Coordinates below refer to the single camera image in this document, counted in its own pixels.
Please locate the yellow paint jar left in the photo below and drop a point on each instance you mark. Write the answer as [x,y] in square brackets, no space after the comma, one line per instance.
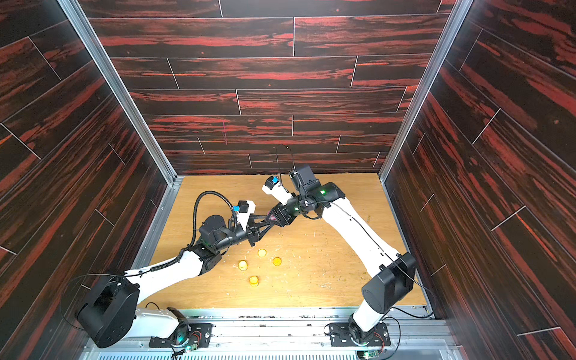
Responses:
[242,265]

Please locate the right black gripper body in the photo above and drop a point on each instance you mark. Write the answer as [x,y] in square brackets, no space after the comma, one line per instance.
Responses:
[288,212]

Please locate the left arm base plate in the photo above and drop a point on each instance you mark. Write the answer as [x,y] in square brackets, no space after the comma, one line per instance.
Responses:
[198,335]

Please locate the yellow paint jar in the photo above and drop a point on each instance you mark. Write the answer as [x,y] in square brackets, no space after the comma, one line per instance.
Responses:
[254,281]
[242,265]

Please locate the left aluminium corner post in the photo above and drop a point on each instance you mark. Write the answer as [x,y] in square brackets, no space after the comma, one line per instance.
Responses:
[90,40]

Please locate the yellow jar lid right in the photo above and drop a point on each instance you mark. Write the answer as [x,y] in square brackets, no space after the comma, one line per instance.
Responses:
[277,261]

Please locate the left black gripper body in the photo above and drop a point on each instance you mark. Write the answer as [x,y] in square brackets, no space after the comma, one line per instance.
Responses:
[232,236]

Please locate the yellow paint jar front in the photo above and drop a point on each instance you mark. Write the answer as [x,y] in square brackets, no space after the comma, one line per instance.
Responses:
[254,281]

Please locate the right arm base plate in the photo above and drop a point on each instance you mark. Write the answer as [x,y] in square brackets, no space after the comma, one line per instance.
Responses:
[340,336]

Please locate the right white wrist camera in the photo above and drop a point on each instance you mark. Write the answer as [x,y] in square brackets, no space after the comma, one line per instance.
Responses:
[274,187]

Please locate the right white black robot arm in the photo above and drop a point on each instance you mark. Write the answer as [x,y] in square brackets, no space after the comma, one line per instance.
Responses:
[392,275]

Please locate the aluminium corner post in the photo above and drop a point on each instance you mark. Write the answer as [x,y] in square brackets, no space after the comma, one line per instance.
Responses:
[454,23]
[90,40]

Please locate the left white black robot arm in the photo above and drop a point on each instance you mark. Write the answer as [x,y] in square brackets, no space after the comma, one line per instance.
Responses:
[110,312]

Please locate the right aluminium corner post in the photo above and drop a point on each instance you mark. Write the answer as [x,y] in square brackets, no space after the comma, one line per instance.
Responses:
[454,23]

